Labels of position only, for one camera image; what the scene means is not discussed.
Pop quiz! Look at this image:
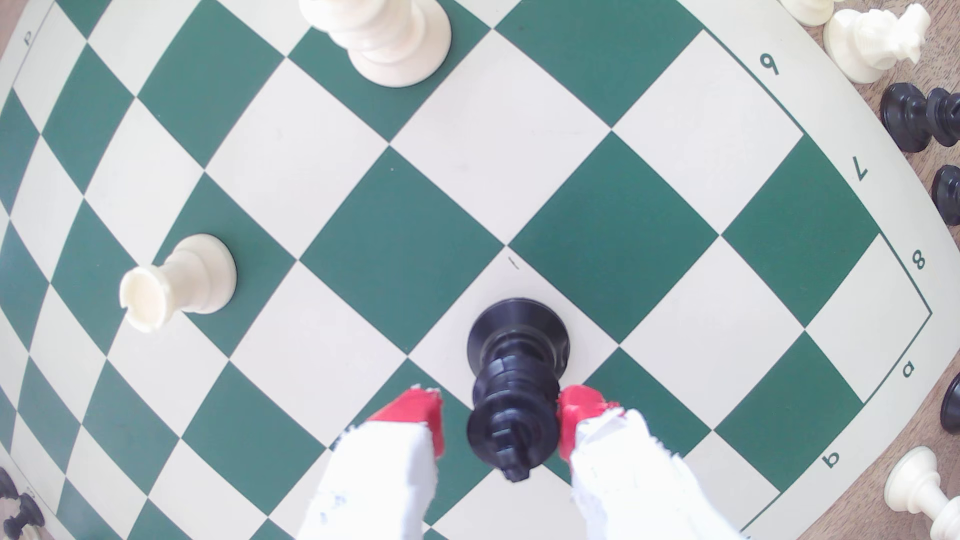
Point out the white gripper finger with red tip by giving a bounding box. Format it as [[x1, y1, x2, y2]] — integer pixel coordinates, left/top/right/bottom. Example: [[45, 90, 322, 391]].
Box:
[[558, 384, 744, 540], [296, 387, 446, 540]]

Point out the black king chess piece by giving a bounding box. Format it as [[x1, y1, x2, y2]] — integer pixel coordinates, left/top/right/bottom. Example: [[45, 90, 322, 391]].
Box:
[[465, 297, 571, 483]]

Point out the green white chess mat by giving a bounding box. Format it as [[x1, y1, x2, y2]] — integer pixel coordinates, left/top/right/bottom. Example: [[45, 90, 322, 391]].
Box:
[[0, 0, 960, 540]]

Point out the white rook chess piece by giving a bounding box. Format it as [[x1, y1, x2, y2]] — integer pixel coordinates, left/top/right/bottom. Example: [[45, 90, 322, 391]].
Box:
[[118, 233, 238, 334]]

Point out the white pawn chess piece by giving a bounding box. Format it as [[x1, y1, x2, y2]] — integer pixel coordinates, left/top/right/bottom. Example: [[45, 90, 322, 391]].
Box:
[[883, 446, 960, 540]]

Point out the black pawn chess piece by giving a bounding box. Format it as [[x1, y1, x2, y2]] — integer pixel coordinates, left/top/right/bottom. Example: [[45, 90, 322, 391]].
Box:
[[879, 82, 960, 154], [2, 492, 46, 540]]

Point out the white queen chess piece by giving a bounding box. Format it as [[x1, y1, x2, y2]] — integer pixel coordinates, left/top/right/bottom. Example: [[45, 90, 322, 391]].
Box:
[[298, 0, 453, 89]]

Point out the white knight chess piece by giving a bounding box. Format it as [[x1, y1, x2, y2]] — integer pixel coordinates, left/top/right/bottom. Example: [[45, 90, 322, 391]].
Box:
[[822, 3, 932, 85]]

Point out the white chess piece base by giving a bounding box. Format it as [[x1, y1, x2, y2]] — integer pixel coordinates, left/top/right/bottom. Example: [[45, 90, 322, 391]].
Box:
[[778, 0, 845, 28]]

